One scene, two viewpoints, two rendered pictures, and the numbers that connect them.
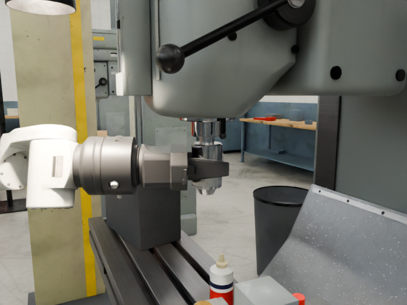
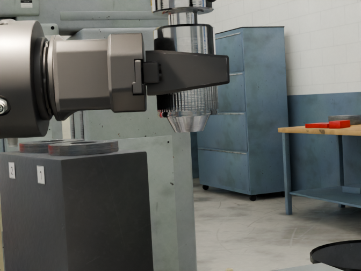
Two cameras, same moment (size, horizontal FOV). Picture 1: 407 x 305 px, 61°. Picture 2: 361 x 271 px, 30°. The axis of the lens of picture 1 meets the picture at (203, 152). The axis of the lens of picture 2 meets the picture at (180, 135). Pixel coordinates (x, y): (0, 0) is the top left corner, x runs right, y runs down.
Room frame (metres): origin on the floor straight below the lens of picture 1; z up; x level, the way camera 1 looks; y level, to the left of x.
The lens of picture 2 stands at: (0.00, -0.02, 1.21)
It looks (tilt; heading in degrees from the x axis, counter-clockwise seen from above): 3 degrees down; 2
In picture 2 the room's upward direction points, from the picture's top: 3 degrees counter-clockwise
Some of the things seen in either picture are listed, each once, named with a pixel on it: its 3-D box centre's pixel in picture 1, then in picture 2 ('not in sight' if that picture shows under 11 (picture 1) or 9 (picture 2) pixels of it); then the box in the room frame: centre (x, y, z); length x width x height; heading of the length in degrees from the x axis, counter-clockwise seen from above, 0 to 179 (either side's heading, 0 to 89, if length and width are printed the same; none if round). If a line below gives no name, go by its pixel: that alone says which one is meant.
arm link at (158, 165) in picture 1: (147, 166); (66, 80); (0.51, 0.09, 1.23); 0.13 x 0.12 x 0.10; 4
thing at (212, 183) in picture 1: (206, 167); (186, 78); (0.52, -0.01, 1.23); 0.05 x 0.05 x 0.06
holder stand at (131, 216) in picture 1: (140, 196); (71, 215); (0.90, 0.17, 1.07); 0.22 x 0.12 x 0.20; 37
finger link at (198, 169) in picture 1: (208, 169); (186, 71); (0.49, -0.01, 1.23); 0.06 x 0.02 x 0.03; 94
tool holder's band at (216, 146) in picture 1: (206, 146); (183, 33); (0.52, -0.01, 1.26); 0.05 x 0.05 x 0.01
